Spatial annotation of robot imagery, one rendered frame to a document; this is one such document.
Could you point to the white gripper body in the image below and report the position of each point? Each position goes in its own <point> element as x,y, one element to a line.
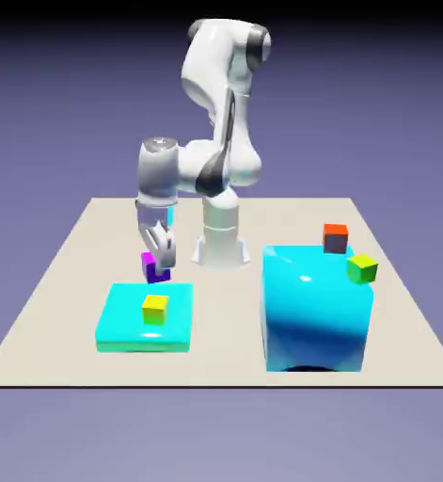
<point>157,235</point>

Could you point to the small purple cube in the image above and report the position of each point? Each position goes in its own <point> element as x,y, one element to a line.
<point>157,274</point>

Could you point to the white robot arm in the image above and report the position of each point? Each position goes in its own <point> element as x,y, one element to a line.
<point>221,113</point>

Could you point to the small yellow cube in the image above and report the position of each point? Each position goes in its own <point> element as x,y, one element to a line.
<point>155,307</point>

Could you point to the small red cube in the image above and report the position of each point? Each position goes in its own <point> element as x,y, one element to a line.
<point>335,237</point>

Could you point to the small green cube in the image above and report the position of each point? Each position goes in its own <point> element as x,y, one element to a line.
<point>362,268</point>

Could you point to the flat cyan box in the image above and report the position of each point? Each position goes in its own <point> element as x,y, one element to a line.
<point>145,331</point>

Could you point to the large cyan box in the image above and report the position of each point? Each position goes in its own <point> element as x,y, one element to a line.
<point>311,308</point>

